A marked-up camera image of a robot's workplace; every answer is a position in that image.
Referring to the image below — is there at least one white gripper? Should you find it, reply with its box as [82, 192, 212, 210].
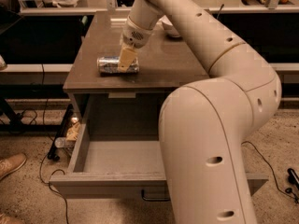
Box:
[118, 17, 152, 72]

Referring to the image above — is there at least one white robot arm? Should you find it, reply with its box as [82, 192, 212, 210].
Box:
[121, 0, 281, 224]

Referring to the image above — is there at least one grey drawer cabinet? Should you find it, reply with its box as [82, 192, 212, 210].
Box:
[63, 10, 213, 123]

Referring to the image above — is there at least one open grey top drawer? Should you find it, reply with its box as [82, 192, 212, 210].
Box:
[49, 92, 269, 200]

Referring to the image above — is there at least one white ceramic bowl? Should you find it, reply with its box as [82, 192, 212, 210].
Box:
[161, 16, 180, 37]

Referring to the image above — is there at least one black stand with clutter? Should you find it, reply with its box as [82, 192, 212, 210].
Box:
[47, 105, 80, 161]

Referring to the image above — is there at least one tan shoe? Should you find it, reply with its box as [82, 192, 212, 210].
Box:
[0, 153, 27, 180]
[0, 214, 24, 224]

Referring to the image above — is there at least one black plug device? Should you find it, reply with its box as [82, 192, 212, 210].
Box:
[287, 168, 299, 189]

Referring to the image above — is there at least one black floor cable left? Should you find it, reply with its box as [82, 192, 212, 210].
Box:
[38, 63, 70, 224]

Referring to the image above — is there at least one black floor cable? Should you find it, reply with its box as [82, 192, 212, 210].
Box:
[241, 140, 299, 203]
[38, 63, 70, 224]

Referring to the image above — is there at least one black drawer handle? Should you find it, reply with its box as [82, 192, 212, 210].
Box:
[140, 188, 171, 203]

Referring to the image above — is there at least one black floor cable right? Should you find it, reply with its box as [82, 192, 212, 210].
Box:
[241, 140, 299, 203]

